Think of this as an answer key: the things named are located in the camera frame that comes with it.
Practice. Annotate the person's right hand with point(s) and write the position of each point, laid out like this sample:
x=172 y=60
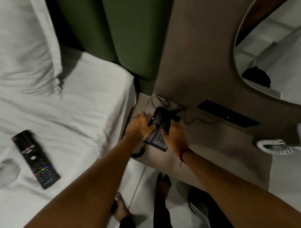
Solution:
x=174 y=138

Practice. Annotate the person's left foot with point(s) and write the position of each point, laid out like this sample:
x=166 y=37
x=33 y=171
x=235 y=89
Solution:
x=121 y=209

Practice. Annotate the person's right fingers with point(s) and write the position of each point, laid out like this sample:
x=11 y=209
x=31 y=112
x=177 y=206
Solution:
x=169 y=128

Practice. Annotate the black desk telephone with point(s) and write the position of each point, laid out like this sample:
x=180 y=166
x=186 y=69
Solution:
x=158 y=128

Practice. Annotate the person's left hand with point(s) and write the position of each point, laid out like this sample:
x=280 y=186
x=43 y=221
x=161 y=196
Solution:
x=137 y=128

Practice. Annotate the black chair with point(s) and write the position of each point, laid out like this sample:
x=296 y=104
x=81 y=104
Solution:
x=207 y=206

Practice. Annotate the person's right foot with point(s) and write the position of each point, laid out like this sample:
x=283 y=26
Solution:
x=163 y=184

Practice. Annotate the person's right forearm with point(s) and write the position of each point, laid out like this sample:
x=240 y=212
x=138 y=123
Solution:
x=232 y=190

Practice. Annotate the black socket panel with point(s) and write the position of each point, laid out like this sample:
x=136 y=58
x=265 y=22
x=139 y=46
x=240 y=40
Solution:
x=228 y=113

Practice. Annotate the person's left forearm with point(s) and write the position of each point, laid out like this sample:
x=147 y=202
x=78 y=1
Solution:
x=94 y=185

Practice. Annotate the red thread wristband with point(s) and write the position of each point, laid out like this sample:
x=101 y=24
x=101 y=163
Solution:
x=183 y=153

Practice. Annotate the person's foot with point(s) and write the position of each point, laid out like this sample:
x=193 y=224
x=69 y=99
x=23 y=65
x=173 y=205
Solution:
x=121 y=209
x=163 y=184

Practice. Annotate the oval wall mirror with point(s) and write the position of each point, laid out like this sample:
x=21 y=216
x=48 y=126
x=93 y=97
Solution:
x=270 y=47

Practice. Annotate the white bed sheet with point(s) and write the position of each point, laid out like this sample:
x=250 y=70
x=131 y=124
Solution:
x=58 y=131

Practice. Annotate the person's left thumb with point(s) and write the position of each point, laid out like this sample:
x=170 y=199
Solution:
x=150 y=128

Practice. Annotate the black remote control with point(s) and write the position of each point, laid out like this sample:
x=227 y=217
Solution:
x=35 y=159

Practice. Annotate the white pillow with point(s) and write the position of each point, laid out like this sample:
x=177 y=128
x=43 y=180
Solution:
x=27 y=44

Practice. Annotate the green padded headboard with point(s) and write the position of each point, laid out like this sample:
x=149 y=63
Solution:
x=122 y=35

